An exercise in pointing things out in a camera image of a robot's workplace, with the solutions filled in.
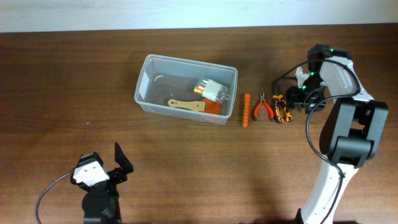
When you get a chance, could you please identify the red handled small pliers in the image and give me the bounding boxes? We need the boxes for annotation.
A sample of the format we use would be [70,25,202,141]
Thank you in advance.
[251,91,275,122]

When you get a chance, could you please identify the orange scraper wooden handle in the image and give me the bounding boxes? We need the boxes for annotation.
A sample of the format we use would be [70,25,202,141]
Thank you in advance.
[159,98,224,124]

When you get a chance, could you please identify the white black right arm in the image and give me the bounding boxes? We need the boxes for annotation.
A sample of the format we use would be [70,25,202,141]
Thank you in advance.
[286,44,389,224]

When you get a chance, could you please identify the orange black long-nose pliers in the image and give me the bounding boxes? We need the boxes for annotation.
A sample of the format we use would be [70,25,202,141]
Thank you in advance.
[272,78,293,124]

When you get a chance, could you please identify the black right camera cable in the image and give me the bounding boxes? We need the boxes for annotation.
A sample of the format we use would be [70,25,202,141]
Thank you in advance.
[272,58,363,224]

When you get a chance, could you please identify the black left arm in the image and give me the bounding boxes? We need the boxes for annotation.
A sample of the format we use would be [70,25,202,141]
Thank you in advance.
[70,142,134,223]

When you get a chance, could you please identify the black left camera cable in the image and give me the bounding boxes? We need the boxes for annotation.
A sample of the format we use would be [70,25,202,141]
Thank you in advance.
[35,170,75,224]

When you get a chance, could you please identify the clear plastic container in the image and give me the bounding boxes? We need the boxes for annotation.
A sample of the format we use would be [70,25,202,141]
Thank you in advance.
[134,54,238,124]

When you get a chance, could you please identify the black camera cable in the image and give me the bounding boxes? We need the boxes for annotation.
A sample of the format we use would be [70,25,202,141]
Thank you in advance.
[35,170,75,224]
[272,58,363,224]

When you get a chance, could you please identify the clear box of coloured bits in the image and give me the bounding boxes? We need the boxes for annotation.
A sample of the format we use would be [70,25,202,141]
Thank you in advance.
[193,78,230,104]

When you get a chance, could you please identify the orange perforated strip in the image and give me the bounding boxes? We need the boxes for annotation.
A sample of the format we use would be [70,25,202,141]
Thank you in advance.
[243,93,251,128]

